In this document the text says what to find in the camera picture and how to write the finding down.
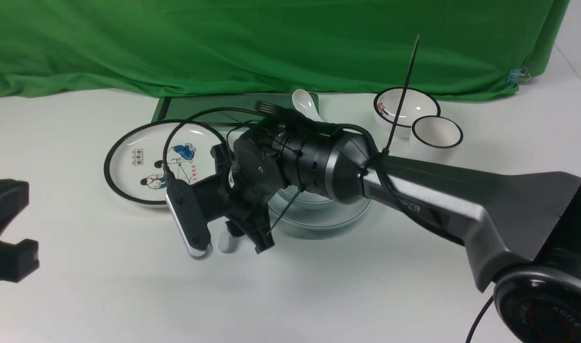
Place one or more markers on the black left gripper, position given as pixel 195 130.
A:
pixel 17 261

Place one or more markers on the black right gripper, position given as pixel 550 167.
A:
pixel 278 151

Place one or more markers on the pale blue ceramic spoon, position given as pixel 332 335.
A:
pixel 226 241

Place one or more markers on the pale blue bowl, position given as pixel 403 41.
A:
pixel 305 199

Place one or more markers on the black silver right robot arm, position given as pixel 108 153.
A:
pixel 521 232

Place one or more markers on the pale blue flat plate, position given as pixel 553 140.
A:
pixel 324 216

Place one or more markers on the white plate with cartoon figures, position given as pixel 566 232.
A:
pixel 134 170

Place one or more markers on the dark green rectangular tray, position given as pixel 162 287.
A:
pixel 170 108

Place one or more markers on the white spoon with print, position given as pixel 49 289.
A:
pixel 305 104

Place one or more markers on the white bowl black rim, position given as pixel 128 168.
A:
pixel 403 107

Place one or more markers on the white cup black rim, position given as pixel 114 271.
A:
pixel 434 139

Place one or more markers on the green backdrop cloth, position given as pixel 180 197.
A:
pixel 467 48

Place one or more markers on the blue binder clip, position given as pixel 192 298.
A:
pixel 518 76

